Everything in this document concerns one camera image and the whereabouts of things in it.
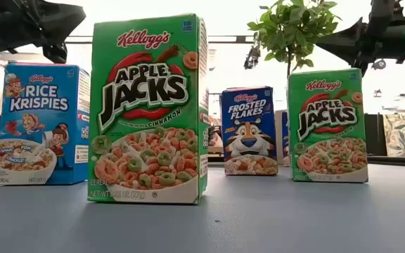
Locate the Frosted Flakes cereal box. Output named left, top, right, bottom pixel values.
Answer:
left=219, top=86, right=279, bottom=176
left=281, top=111, right=290, bottom=167

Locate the black ceiling spotlight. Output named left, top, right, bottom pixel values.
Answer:
left=243, top=45, right=262, bottom=70

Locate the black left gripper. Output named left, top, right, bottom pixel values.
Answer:
left=0, top=0, right=87, bottom=65

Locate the Apple Jacks cereal box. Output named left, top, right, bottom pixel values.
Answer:
left=86, top=13, right=210, bottom=205
left=286, top=67, right=369, bottom=184

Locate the black room divider panel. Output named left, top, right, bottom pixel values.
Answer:
left=364, top=112, right=388, bottom=157

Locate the blue-grey table mat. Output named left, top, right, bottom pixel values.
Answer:
left=0, top=163, right=405, bottom=253

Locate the Rice Krispies cereal box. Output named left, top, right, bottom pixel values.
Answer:
left=0, top=62, right=91, bottom=186

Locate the green plant in white pot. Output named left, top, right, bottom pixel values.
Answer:
left=247, top=0, right=342, bottom=165

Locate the black metal table frame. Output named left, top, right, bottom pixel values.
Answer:
left=0, top=153, right=405, bottom=168

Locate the wooden shelf with black frame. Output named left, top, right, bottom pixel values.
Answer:
left=207, top=144, right=225, bottom=158

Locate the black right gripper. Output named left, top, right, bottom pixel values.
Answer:
left=316, top=17, right=405, bottom=77

